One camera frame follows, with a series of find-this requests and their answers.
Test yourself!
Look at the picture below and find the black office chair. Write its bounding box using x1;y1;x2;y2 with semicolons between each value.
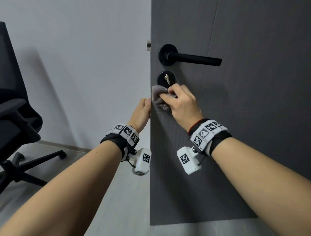
0;21;67;194

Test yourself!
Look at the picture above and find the wristband with markers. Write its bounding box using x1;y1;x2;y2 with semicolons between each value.
189;119;233;157
100;124;140;161

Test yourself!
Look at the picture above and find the white marker cube on wrist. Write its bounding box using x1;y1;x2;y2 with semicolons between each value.
126;147;152;176

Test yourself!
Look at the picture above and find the black round keyed lock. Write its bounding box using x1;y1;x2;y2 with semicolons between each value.
156;70;177;86

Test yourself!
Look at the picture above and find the left wristband with markers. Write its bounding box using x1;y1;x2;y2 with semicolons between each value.
100;124;140;161

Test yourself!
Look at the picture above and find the dark grey door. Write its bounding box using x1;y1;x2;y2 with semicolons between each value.
149;0;311;226

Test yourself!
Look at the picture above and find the right wristband with markers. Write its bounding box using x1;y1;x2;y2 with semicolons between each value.
189;119;233;157

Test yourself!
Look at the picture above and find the red string bracelet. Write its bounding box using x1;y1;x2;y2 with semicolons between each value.
187;118;209;136

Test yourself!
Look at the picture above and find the person's right forearm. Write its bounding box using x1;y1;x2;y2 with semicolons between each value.
211;137;311;236

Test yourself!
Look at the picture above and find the person's right hand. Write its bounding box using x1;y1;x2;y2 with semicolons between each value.
159;84;204;133

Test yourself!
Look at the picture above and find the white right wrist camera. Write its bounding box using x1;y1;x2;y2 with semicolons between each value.
177;146;206;175

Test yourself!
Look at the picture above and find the black door handle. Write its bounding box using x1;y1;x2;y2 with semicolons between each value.
158;43;222;67

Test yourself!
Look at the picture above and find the grey cleaning cloth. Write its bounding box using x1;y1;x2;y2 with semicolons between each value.
151;85;177;112

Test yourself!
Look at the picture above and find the person's left hand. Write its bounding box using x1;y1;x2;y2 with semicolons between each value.
128;98;152;133

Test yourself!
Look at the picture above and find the person's left forearm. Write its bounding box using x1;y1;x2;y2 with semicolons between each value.
0;140;122;236

